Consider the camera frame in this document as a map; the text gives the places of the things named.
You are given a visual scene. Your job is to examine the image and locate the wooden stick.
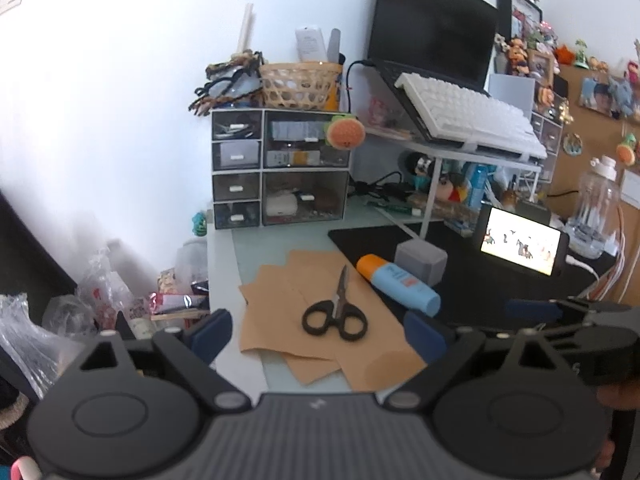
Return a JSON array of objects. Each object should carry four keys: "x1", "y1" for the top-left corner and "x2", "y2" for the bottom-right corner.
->
[{"x1": 237, "y1": 3, "x2": 254, "y2": 57}]

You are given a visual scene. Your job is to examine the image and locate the white drawer organizer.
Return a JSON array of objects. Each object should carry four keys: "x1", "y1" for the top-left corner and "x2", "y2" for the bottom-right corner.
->
[{"x1": 210, "y1": 108, "x2": 352, "y2": 231}]

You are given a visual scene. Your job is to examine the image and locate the cartoon plush doll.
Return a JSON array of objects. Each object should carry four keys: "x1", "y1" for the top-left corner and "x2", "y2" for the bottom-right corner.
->
[{"x1": 439, "y1": 174, "x2": 474, "y2": 204}]

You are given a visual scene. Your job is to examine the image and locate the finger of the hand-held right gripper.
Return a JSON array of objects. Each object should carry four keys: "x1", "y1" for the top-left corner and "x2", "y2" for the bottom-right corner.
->
[{"x1": 505, "y1": 297, "x2": 621, "y2": 325}]

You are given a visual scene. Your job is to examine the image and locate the white laptop stand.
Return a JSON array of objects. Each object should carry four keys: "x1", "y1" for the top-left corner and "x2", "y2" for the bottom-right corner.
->
[{"x1": 359, "y1": 124, "x2": 544, "y2": 242}]

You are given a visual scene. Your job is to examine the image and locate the black picture frame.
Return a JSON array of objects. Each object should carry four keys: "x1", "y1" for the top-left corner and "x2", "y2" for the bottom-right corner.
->
[{"x1": 496, "y1": 0, "x2": 544, "y2": 57}]

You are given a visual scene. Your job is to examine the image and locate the burger plush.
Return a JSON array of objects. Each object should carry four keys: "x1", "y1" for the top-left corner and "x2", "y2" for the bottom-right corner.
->
[{"x1": 325, "y1": 114, "x2": 364, "y2": 151}]

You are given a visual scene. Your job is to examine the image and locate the cork board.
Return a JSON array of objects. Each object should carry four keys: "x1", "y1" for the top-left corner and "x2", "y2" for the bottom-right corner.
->
[{"x1": 547, "y1": 61, "x2": 640, "y2": 307}]

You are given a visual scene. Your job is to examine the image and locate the smartphone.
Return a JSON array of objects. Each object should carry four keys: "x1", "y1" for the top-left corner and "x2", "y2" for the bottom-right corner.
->
[{"x1": 474, "y1": 204, "x2": 571, "y2": 279}]

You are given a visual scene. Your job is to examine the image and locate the orange plush pin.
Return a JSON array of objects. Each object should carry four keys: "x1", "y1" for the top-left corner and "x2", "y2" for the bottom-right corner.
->
[{"x1": 615, "y1": 134, "x2": 639, "y2": 167}]

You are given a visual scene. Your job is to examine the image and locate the white cable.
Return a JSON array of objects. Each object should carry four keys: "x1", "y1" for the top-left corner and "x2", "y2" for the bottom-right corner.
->
[{"x1": 564, "y1": 254, "x2": 602, "y2": 280}]

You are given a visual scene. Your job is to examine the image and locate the wide clear drawer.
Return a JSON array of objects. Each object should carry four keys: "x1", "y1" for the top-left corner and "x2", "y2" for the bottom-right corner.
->
[{"x1": 263, "y1": 110, "x2": 351, "y2": 169}]

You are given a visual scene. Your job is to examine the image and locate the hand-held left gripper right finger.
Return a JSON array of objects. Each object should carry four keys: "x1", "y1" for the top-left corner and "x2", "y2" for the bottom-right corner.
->
[{"x1": 382, "y1": 310, "x2": 568, "y2": 415}]

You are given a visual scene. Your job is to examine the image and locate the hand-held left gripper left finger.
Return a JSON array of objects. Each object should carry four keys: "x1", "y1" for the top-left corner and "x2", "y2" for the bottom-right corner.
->
[{"x1": 75, "y1": 309, "x2": 253, "y2": 415}]

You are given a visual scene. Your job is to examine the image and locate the photo print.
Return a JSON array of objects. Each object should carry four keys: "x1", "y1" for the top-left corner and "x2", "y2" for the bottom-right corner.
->
[{"x1": 579, "y1": 76, "x2": 627, "y2": 117}]

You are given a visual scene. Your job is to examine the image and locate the black laptop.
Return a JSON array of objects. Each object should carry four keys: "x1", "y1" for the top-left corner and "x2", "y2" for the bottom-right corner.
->
[{"x1": 366, "y1": 0, "x2": 501, "y2": 95}]

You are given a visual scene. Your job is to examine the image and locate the blue tube orange cap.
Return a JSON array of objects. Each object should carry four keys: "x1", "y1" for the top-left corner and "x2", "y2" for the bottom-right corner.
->
[{"x1": 356, "y1": 254, "x2": 442, "y2": 317}]

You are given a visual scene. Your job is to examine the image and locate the large clear drawer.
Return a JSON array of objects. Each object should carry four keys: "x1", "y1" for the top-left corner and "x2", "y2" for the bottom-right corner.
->
[{"x1": 262, "y1": 170, "x2": 350, "y2": 227}]

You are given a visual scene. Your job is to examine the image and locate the black claw hair clips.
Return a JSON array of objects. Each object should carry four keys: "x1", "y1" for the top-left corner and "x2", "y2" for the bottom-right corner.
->
[{"x1": 189, "y1": 51, "x2": 264, "y2": 117}]

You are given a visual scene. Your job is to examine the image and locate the toy figurine cluster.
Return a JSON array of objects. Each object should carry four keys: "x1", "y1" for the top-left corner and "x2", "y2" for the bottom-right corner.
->
[{"x1": 495, "y1": 22, "x2": 558, "y2": 78}]

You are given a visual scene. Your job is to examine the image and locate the brown grain bag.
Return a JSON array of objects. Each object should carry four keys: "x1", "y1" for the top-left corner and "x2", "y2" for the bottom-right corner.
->
[{"x1": 406, "y1": 194, "x2": 477, "y2": 223}]

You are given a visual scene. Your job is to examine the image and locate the brown paper sheets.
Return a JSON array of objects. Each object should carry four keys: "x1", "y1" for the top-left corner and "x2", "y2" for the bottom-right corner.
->
[{"x1": 238, "y1": 249, "x2": 427, "y2": 392}]

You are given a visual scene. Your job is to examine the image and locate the person's right hand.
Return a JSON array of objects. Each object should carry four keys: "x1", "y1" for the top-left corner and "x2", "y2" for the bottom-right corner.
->
[{"x1": 594, "y1": 380, "x2": 632, "y2": 472}]

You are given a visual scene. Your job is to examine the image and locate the black scissors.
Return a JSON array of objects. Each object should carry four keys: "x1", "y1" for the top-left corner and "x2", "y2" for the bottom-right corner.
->
[{"x1": 301, "y1": 264, "x2": 369, "y2": 344}]

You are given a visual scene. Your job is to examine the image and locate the white remote control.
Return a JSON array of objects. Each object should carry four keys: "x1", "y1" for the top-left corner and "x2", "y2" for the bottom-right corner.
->
[{"x1": 294, "y1": 26, "x2": 329, "y2": 64}]

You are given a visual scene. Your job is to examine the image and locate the clear plastic bags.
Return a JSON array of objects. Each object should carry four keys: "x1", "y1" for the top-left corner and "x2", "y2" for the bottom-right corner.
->
[{"x1": 0, "y1": 247, "x2": 151, "y2": 401}]

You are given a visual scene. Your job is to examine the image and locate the black cable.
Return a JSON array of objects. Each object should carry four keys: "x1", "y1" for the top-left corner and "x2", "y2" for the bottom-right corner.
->
[{"x1": 344, "y1": 59, "x2": 377, "y2": 113}]

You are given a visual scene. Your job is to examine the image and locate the grey cube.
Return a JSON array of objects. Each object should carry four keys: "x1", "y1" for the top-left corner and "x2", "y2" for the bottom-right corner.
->
[{"x1": 394, "y1": 238, "x2": 448, "y2": 286}]

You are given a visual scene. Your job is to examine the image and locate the white keyboard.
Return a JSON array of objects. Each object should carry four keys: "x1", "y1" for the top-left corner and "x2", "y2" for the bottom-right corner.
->
[{"x1": 394, "y1": 72, "x2": 549, "y2": 161}]

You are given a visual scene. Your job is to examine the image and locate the small clear drawer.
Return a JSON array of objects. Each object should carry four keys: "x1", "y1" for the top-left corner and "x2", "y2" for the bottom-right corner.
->
[
  {"x1": 212, "y1": 141, "x2": 262, "y2": 171},
  {"x1": 213, "y1": 174, "x2": 262, "y2": 202},
  {"x1": 212, "y1": 111, "x2": 262, "y2": 141},
  {"x1": 215, "y1": 202, "x2": 262, "y2": 229}
]

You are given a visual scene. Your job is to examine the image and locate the small clear drawer unit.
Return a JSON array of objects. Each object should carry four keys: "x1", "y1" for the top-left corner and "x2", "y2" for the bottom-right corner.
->
[{"x1": 529, "y1": 109, "x2": 562, "y2": 184}]

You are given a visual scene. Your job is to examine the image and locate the black desk mat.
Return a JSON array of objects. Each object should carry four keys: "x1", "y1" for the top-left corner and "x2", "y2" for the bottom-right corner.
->
[{"x1": 327, "y1": 219, "x2": 617, "y2": 332}]

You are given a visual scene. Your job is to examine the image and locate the clear water bottle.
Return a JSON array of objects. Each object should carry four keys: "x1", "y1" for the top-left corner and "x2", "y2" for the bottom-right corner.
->
[{"x1": 569, "y1": 156, "x2": 624, "y2": 259}]

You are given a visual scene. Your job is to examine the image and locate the woven bamboo basket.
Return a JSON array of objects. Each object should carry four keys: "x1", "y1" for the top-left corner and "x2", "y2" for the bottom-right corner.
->
[{"x1": 259, "y1": 61, "x2": 344, "y2": 111}]

